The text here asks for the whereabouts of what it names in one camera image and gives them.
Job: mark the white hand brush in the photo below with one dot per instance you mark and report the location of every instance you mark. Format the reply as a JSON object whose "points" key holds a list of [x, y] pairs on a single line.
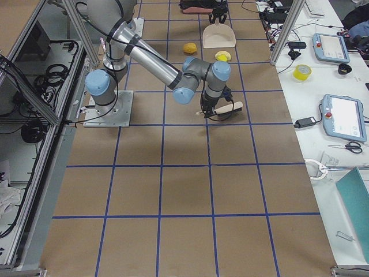
{"points": [[227, 109]]}

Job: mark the teach pendant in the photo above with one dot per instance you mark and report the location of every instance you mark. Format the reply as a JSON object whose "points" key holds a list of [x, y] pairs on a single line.
{"points": [[330, 48], [342, 117]]}

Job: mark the yellow tape roll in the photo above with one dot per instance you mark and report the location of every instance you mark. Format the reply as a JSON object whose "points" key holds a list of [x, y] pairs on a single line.
{"points": [[302, 72]]}

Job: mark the white clamp tool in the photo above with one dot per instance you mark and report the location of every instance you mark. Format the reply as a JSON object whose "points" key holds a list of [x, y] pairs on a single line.
{"points": [[319, 171]]}

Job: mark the white plastic dustpan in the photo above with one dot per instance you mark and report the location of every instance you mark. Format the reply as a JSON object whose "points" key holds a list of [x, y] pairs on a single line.
{"points": [[218, 36]]}

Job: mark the pink bin with black bag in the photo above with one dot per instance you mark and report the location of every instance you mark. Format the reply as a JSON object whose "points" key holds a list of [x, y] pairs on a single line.
{"points": [[192, 7]]}

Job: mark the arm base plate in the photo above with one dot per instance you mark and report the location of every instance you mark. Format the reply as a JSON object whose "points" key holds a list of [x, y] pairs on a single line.
{"points": [[114, 115]]}

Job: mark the yellow potato toy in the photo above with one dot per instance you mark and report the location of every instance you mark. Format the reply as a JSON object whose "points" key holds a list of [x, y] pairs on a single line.
{"points": [[189, 48]]}

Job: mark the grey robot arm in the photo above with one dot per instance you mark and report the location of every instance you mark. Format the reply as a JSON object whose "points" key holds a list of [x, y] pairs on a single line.
{"points": [[112, 19]]}

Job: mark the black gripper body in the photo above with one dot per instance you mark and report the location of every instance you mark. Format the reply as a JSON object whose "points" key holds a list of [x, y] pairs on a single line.
{"points": [[218, 12], [209, 103]]}

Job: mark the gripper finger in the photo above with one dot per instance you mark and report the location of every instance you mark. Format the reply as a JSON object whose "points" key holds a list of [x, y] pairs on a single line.
{"points": [[222, 18], [211, 18]]}

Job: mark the lower teach pendant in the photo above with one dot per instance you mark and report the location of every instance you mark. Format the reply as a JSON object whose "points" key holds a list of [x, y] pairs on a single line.
{"points": [[342, 117]]}

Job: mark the black power adapter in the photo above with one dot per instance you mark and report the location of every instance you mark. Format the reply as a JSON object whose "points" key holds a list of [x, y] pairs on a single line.
{"points": [[305, 122]]}

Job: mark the black scissors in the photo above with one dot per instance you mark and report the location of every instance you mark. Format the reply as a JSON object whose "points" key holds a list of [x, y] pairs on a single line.
{"points": [[352, 146]]}

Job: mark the aluminium frame post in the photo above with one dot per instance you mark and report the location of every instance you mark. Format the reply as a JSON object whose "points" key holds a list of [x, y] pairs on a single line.
{"points": [[292, 16]]}

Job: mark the upper teach pendant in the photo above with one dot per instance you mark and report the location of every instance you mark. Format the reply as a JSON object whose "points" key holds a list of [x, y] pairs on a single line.
{"points": [[330, 48]]}

